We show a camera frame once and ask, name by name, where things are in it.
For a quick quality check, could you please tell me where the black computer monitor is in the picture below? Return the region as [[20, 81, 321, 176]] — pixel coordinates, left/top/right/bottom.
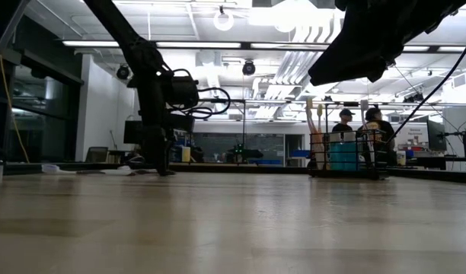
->
[[123, 119, 145, 145], [426, 119, 448, 152]]

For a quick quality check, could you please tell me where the yellow hanging cable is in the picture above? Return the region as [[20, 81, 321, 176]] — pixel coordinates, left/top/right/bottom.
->
[[0, 54, 30, 164]]

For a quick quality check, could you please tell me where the black wire basket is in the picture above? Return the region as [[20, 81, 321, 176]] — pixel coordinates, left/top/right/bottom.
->
[[308, 128, 389, 180]]

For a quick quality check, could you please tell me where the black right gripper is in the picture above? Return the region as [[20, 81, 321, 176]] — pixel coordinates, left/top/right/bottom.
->
[[308, 0, 466, 87]]

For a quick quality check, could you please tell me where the dark office chair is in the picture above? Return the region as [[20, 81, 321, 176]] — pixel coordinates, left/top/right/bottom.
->
[[85, 145, 110, 164]]

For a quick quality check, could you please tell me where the black ceiling spot lamp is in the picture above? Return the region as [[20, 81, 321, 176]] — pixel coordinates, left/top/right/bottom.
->
[[241, 59, 257, 77], [116, 63, 132, 81]]

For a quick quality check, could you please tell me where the black aluminium table frame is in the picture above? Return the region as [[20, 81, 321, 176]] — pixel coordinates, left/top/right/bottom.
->
[[0, 161, 466, 184]]

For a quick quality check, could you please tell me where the person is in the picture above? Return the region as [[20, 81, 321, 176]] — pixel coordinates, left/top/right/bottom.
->
[[331, 108, 356, 134], [356, 107, 397, 167]]

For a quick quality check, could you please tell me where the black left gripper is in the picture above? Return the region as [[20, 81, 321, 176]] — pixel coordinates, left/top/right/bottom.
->
[[136, 74, 196, 177]]

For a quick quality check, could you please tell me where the round white ceiling lamp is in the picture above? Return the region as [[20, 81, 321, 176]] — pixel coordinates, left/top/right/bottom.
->
[[212, 8, 235, 33]]

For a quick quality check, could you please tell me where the black metal frame station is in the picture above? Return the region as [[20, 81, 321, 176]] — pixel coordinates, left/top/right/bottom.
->
[[196, 97, 247, 164]]

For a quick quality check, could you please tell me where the black hanging cable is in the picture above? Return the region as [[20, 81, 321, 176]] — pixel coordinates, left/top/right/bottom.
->
[[385, 30, 466, 145]]

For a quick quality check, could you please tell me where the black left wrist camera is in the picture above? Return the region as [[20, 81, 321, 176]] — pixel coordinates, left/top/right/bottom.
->
[[171, 75, 200, 111]]

